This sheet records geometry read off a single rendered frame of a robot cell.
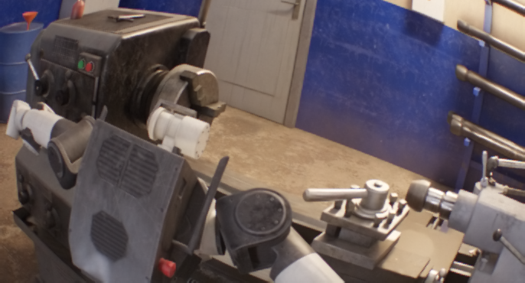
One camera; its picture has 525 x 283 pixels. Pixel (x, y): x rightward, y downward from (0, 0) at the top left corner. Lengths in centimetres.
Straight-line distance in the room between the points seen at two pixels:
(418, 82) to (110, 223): 390
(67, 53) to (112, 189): 102
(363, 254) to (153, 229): 53
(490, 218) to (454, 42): 316
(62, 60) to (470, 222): 145
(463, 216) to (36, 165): 152
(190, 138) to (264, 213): 21
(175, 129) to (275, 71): 397
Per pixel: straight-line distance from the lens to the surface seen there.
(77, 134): 117
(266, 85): 515
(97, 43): 178
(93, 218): 97
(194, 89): 175
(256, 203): 100
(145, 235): 93
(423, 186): 154
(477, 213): 147
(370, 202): 129
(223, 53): 533
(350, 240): 133
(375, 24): 471
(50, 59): 202
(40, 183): 201
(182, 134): 113
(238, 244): 98
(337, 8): 483
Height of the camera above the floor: 169
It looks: 21 degrees down
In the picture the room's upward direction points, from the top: 11 degrees clockwise
